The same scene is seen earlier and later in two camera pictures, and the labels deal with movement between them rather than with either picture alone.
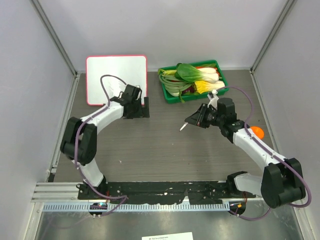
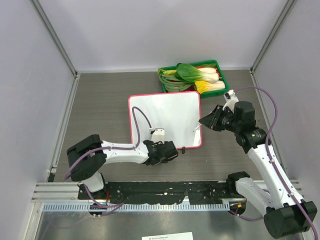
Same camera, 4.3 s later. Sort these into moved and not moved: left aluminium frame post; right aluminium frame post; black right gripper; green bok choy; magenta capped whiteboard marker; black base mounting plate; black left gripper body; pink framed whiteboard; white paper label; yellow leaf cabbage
Moved: black right gripper; pink framed whiteboard; magenta capped whiteboard marker; black left gripper body
Not moved: yellow leaf cabbage; black base mounting plate; right aluminium frame post; left aluminium frame post; green bok choy; white paper label
